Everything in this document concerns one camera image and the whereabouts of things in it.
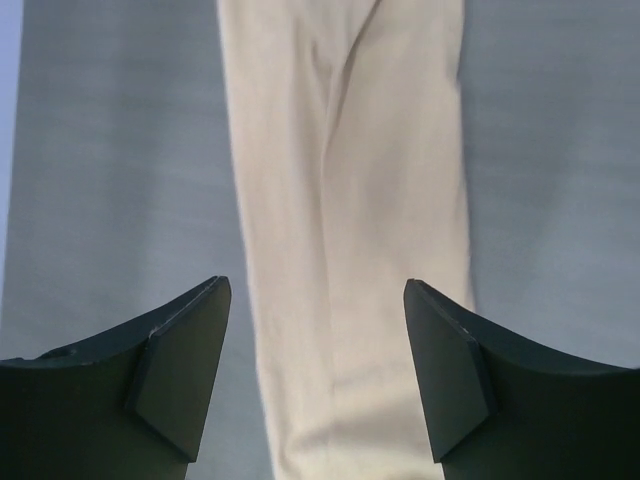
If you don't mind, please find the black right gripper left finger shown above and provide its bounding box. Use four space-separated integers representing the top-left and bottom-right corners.
1 276 232 479

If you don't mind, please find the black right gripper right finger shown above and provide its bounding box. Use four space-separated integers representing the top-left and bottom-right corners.
404 279 639 480

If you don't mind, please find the beige t-shirt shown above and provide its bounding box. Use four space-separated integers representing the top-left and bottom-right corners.
217 0 473 479

